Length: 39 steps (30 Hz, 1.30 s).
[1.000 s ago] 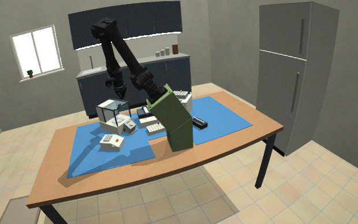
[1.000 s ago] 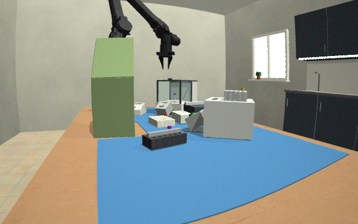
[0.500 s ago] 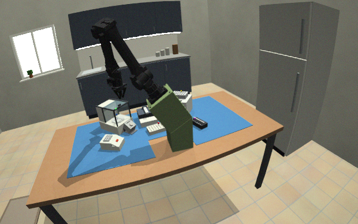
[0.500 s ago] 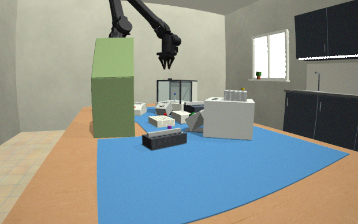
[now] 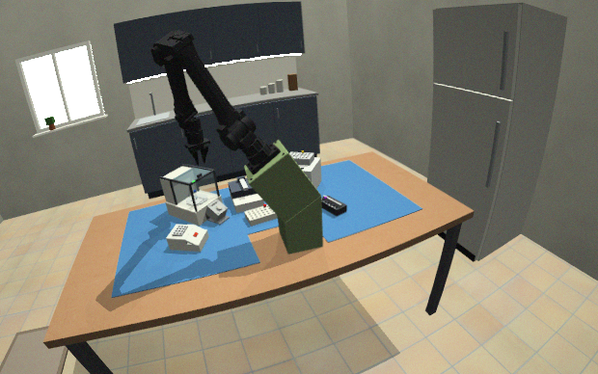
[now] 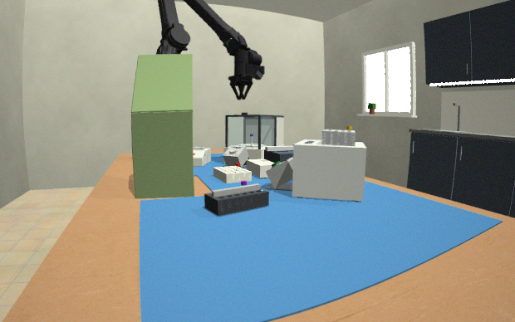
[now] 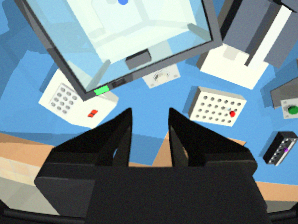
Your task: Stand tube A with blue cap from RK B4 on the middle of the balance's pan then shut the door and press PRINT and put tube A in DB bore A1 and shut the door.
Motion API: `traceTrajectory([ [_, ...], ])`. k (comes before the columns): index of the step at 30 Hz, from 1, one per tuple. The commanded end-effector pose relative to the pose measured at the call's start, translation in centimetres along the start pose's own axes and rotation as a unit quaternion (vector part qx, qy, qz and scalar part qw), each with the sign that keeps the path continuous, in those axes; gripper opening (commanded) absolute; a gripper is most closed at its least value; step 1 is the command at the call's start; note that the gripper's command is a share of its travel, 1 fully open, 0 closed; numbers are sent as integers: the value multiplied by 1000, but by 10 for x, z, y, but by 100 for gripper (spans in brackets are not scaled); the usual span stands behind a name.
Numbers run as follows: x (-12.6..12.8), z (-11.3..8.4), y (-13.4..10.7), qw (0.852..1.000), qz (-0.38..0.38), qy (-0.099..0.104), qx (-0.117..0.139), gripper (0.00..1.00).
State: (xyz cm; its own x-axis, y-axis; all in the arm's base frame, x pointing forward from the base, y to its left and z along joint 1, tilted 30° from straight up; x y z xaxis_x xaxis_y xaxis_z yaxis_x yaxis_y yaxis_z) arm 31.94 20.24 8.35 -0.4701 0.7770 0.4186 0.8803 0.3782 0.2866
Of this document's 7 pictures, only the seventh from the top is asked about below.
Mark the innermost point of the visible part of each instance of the black rectangular block with grey bar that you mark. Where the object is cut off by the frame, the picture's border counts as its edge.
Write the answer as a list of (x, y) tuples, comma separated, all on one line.
[(275, 154)]

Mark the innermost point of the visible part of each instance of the blue bench mat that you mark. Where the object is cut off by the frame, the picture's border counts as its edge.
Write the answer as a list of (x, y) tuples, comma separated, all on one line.
[(26, 69)]

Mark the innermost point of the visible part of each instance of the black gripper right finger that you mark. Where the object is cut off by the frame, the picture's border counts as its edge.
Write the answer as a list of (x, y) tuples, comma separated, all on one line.
[(204, 147)]

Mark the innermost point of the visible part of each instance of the white block with rows of round holes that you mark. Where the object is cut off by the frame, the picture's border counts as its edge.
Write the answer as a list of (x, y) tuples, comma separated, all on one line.
[(88, 114)]

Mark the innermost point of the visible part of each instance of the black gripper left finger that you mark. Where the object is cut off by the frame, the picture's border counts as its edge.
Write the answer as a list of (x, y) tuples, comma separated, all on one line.
[(97, 146)]

